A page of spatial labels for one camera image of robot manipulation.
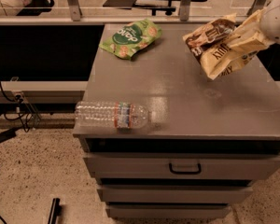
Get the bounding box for clear plastic water bottle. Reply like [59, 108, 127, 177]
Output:
[75, 101, 156, 129]

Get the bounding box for black power adapter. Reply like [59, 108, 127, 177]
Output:
[0, 129, 16, 143]

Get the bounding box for black floor stand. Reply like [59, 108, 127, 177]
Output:
[48, 198, 62, 224]

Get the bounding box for black cable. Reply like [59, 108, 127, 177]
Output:
[0, 14, 38, 133]

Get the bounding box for grey drawer cabinet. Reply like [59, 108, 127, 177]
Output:
[74, 24, 280, 218]

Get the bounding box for black drawer handle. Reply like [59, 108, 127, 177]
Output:
[168, 163, 202, 175]

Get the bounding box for brown and cream chip bag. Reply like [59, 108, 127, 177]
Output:
[183, 10, 273, 80]

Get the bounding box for green snack bag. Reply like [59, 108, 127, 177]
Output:
[99, 19, 162, 60]

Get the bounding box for metal railing frame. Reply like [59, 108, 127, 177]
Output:
[0, 0, 280, 26]

